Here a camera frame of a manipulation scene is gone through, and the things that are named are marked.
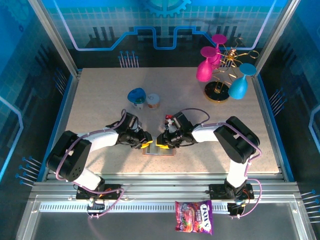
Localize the small magenta wine glass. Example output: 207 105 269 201
211 34 229 67

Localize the white slotted cable duct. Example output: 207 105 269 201
38 202 230 213

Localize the aluminium table side rail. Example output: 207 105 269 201
41 71 82 182
251 73 288 182

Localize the orange can with white lid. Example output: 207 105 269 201
146 93 161 110

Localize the gold wire glass rack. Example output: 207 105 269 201
204 37 260 103

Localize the aluminium frame post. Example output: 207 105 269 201
252 0 301 75
27 0 82 77

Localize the large magenta wine glass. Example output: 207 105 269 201
196 46 218 83

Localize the purple candy bag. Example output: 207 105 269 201
174 199 214 236

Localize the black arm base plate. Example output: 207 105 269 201
75 183 126 201
208 183 255 201

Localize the blue wine glass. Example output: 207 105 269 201
227 62 257 100

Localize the brown leather card holder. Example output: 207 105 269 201
141 143 175 157

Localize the small controller board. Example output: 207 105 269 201
86 199 106 218
228 201 247 218

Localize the white cup with blue lid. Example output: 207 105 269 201
126 87 147 111

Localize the aluminium front frame rail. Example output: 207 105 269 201
29 172 301 203

